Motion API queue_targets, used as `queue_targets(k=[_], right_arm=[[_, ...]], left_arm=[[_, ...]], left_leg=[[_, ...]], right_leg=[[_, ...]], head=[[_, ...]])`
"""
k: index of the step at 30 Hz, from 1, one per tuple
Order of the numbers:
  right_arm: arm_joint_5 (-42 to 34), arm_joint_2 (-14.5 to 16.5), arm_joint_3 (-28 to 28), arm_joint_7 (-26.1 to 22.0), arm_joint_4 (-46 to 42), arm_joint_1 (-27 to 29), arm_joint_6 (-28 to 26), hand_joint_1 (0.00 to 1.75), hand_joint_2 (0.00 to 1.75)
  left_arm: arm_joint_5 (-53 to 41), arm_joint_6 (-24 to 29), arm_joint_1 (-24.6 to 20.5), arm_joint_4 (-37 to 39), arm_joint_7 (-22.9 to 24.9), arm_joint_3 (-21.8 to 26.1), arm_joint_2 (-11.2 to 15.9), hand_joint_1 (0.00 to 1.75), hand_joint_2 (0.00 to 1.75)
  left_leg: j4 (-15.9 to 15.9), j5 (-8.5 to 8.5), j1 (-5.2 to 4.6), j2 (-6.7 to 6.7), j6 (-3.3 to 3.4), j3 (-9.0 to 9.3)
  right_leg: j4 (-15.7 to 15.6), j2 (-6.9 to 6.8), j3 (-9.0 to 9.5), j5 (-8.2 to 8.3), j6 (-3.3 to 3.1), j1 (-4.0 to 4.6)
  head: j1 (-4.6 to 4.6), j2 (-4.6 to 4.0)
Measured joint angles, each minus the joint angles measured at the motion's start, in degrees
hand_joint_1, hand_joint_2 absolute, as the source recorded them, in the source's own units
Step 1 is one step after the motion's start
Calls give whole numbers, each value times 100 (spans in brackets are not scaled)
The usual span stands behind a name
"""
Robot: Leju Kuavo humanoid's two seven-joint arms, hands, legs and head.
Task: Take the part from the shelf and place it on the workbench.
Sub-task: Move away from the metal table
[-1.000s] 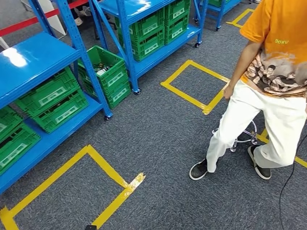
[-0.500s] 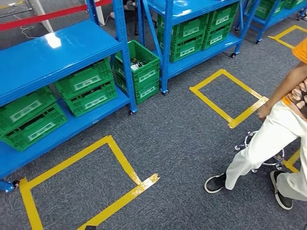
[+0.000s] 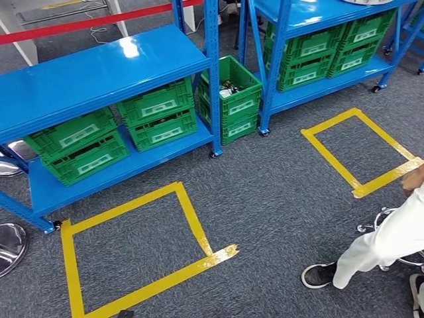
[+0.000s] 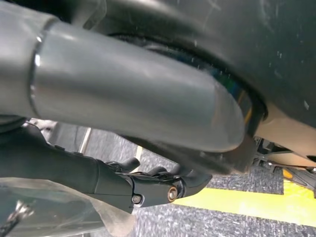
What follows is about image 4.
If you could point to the black robot leg joint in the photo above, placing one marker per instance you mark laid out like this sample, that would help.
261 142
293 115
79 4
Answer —
301 180

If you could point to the clear plastic film flap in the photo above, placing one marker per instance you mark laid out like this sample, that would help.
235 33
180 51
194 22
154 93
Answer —
111 219

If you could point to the pale robot leg shell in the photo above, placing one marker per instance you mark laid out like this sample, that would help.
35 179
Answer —
291 137

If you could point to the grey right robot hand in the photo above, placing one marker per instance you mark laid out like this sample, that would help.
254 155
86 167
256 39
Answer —
123 91

